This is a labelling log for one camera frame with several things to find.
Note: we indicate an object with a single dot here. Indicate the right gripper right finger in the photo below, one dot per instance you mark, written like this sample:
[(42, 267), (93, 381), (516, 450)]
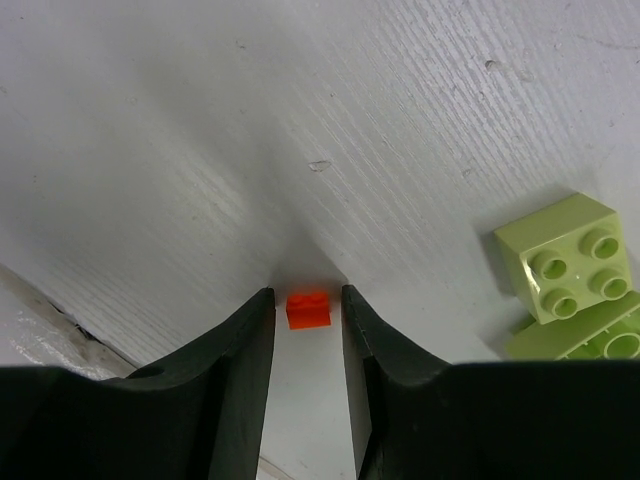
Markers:
[(415, 416)]

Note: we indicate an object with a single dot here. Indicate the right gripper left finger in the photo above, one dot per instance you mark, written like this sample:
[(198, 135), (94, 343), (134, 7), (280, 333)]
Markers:
[(197, 413)]

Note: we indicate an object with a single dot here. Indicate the small orange lego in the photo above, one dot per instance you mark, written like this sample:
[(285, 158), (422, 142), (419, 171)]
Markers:
[(308, 311)]

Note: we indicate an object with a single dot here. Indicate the green orange lego brick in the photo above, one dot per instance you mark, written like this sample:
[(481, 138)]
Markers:
[(609, 330)]

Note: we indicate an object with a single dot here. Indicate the light green lego brick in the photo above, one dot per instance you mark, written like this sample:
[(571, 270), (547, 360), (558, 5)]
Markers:
[(565, 258)]

